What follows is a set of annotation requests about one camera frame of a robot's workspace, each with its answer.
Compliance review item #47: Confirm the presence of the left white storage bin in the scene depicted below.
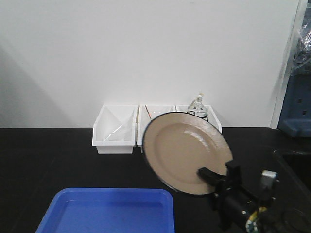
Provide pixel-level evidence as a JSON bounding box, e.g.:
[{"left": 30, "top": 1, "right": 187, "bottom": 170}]
[{"left": 92, "top": 105, "right": 138, "bottom": 154}]

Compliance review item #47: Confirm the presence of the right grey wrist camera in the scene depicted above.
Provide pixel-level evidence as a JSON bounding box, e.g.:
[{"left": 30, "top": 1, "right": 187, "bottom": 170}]
[{"left": 260, "top": 170, "right": 278, "bottom": 189}]

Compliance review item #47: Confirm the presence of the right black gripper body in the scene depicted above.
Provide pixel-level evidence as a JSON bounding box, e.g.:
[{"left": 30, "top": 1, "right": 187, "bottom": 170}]
[{"left": 212, "top": 181, "right": 245, "bottom": 230}]

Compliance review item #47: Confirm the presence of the middle white storage bin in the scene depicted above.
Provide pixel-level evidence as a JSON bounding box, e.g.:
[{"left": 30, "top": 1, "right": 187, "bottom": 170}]
[{"left": 137, "top": 104, "right": 176, "bottom": 153}]

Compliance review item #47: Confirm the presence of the beige enamel plate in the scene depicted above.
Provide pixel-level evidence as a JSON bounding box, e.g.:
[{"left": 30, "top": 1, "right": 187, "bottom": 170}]
[{"left": 142, "top": 112, "right": 233, "bottom": 195}]

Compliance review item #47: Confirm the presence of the clear plastic bag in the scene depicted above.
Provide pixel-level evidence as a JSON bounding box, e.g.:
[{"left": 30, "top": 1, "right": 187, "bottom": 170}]
[{"left": 291, "top": 11, "right": 311, "bottom": 76}]

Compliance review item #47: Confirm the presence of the black sink basin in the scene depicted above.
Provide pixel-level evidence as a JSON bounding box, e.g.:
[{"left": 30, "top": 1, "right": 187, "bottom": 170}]
[{"left": 273, "top": 150, "right": 311, "bottom": 193}]

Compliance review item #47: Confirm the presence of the white storage bin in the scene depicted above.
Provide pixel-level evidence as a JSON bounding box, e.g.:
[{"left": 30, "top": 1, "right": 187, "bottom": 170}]
[
  {"left": 137, "top": 104, "right": 176, "bottom": 153},
  {"left": 92, "top": 105, "right": 138, "bottom": 154},
  {"left": 175, "top": 105, "right": 222, "bottom": 133}
]

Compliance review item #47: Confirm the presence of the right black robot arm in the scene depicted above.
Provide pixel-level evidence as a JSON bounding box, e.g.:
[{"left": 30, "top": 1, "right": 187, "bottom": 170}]
[{"left": 197, "top": 160, "right": 278, "bottom": 233}]

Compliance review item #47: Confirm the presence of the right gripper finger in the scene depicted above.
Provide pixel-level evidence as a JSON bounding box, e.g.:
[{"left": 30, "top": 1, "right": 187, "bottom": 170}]
[
  {"left": 197, "top": 167, "right": 226, "bottom": 186},
  {"left": 225, "top": 160, "right": 242, "bottom": 185}
]

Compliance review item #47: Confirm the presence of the right white storage bin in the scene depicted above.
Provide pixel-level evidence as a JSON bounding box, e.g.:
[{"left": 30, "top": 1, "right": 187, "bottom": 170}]
[{"left": 175, "top": 105, "right": 222, "bottom": 133}]

